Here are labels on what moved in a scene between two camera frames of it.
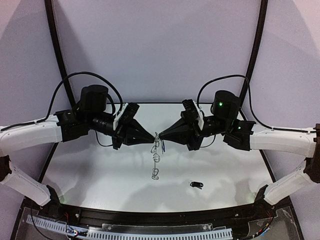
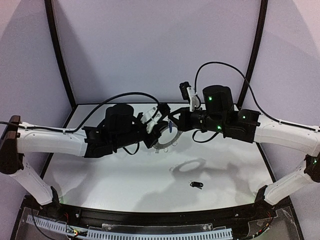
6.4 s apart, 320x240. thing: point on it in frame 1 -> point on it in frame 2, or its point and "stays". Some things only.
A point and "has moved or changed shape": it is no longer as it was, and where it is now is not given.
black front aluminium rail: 128,218 stays
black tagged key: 197,184 stays
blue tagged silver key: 163,147 -> 170,124
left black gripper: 120,134 -> 149,136
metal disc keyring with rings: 156,157 has moved or changed shape
